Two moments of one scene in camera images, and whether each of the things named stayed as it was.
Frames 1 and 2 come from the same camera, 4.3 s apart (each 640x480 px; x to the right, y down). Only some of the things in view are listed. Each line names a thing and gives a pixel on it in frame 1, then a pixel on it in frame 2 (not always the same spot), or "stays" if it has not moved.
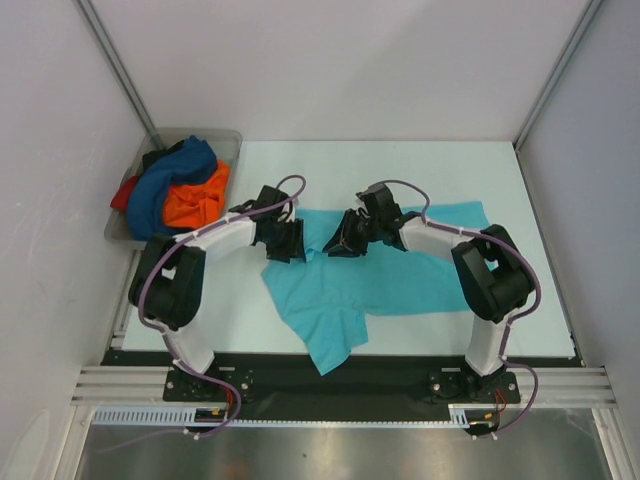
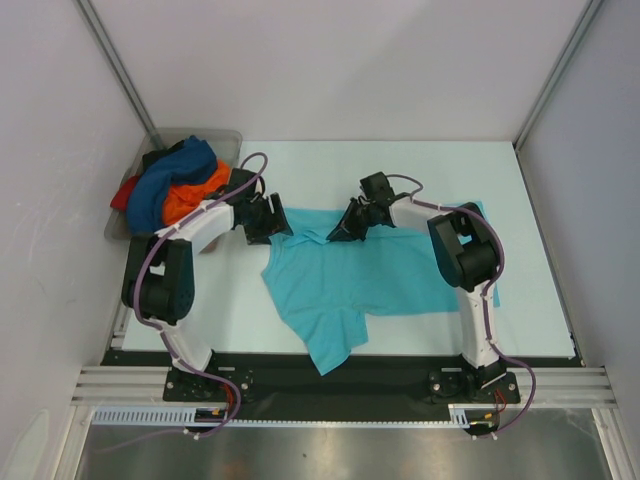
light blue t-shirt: [328, 296] stays
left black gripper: [294, 247] → [276, 223]
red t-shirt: [121, 198] stays
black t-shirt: [150, 156] stays
